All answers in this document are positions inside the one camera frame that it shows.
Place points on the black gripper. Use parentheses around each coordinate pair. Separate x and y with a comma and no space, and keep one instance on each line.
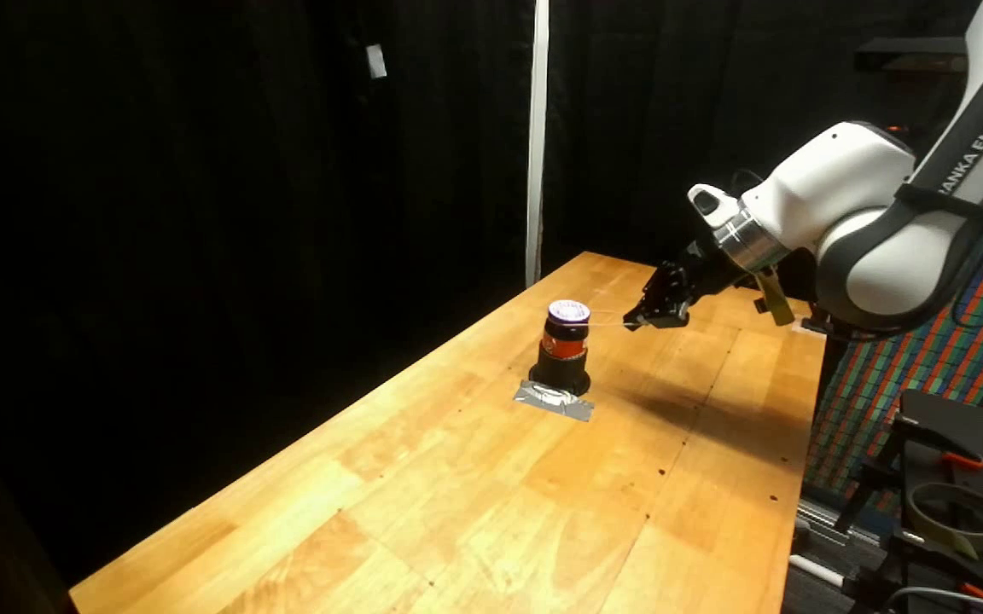
(691,278)

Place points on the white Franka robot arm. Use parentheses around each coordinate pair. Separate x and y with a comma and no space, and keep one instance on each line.
(888,216)

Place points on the dark jar with white lid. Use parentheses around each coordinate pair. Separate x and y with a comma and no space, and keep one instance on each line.
(564,344)

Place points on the white vertical pole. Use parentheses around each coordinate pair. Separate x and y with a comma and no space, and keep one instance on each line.
(538,148)

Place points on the colourful striped cloth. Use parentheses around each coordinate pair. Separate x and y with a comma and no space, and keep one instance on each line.
(946,375)

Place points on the black equipment cart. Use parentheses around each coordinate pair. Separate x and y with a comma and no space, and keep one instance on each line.
(974,432)

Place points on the grey tape roll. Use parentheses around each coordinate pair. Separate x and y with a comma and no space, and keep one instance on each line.
(958,511)

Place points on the small white tag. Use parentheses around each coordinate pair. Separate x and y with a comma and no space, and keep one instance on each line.
(377,60)

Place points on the black curtain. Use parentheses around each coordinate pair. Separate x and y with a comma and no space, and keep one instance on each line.
(173,227)

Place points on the grey aluminium rail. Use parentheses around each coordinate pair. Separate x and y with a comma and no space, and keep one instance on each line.
(838,534)

